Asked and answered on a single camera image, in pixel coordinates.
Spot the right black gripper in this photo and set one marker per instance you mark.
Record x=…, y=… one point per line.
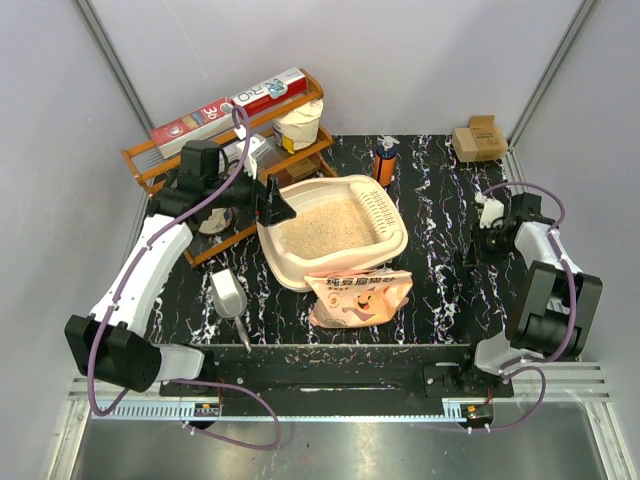
x=476, y=251

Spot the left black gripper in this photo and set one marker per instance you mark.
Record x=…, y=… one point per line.
x=269, y=206

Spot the pink cat litter bag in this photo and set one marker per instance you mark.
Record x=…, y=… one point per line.
x=358, y=298

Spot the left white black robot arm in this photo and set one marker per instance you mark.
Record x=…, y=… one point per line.
x=108, y=344

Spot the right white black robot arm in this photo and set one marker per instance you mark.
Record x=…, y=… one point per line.
x=555, y=306

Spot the brown box under shelf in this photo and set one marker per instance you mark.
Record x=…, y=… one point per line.
x=301, y=170

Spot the beige plastic litter box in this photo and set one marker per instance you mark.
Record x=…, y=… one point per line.
x=342, y=223

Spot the metal litter scoop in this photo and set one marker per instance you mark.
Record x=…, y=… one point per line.
x=230, y=302

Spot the brown cardboard box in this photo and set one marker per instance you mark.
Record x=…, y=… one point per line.
x=482, y=140

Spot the red white box right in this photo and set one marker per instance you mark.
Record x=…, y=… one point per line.
x=271, y=92

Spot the red white box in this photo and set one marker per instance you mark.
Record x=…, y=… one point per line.
x=201, y=124
x=271, y=92

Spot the red white box left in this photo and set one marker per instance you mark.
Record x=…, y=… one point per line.
x=201, y=124

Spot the white paper bag lower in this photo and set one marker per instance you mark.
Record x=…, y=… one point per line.
x=219, y=220

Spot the white paper bag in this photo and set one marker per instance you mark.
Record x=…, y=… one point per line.
x=298, y=129
x=219, y=220

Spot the white paper bag upper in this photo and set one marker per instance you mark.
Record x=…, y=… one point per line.
x=298, y=129

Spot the orange pump bottle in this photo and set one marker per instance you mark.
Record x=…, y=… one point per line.
x=385, y=160

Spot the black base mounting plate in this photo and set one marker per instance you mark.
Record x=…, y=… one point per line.
x=351, y=380

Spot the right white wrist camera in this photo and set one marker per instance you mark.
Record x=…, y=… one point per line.
x=489, y=210

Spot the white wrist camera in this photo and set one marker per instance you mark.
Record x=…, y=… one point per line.
x=489, y=210
x=256, y=149

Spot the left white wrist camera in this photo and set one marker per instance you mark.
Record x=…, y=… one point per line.
x=256, y=149

